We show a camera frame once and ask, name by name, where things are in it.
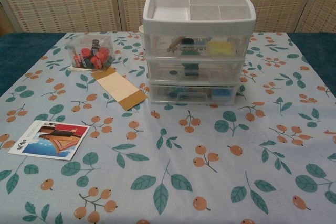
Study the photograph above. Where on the wooden stick tool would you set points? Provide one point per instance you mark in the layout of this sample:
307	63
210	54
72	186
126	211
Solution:
173	45

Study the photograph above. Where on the clear plastic box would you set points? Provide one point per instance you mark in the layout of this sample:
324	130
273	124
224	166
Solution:
157	44

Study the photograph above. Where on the white plastic drawer organizer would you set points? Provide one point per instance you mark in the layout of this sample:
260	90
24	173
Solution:
168	23

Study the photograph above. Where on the tan and beige card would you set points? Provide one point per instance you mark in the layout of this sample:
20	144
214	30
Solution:
119	87

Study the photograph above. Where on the small blue box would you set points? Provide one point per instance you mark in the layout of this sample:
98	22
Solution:
221	95

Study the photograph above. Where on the black round lid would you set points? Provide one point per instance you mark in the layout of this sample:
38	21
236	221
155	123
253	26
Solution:
187	41

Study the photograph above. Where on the floral leaf print tablecloth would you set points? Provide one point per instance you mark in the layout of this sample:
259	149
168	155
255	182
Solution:
168	169

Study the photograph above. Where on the yellow sticky note pad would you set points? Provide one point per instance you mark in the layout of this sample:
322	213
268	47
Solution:
220	47

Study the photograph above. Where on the clear box of red caps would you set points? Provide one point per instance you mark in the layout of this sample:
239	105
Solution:
90	53

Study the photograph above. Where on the colourful picture postcard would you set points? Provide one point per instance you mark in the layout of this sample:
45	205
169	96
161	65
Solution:
50	140

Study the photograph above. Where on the woven bamboo folding screen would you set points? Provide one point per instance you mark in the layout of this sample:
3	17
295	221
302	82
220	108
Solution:
65	1

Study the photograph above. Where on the teal padded table cover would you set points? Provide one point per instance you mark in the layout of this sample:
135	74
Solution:
21	51

